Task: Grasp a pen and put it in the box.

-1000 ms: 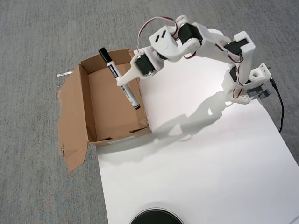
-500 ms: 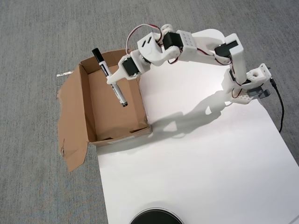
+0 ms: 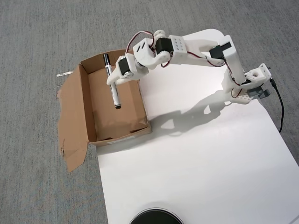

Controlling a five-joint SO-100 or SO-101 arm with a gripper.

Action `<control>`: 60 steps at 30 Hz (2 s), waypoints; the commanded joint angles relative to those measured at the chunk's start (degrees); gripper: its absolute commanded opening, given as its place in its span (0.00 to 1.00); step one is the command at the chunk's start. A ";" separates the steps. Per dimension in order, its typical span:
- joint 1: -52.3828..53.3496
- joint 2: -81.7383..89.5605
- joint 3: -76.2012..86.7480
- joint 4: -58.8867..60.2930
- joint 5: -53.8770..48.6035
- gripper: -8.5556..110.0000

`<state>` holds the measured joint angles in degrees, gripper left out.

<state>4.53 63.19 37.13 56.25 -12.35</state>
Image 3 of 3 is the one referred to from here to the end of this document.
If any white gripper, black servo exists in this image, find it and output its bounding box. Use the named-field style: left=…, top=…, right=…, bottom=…
left=106, top=54, right=149, bottom=85

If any black and white marker pen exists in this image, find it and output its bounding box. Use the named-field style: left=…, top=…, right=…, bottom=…
left=103, top=53, right=122, bottom=110

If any open brown cardboard box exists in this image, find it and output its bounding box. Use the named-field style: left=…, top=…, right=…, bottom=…
left=56, top=48, right=153, bottom=173

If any grey table clamp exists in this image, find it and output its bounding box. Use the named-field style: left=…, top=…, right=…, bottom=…
left=248, top=86, right=271, bottom=100

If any black round disc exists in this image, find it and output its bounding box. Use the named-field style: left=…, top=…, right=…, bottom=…
left=129, top=207, right=184, bottom=224

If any black power cable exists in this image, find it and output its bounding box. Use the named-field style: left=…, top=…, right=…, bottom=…
left=270, top=78, right=285, bottom=133

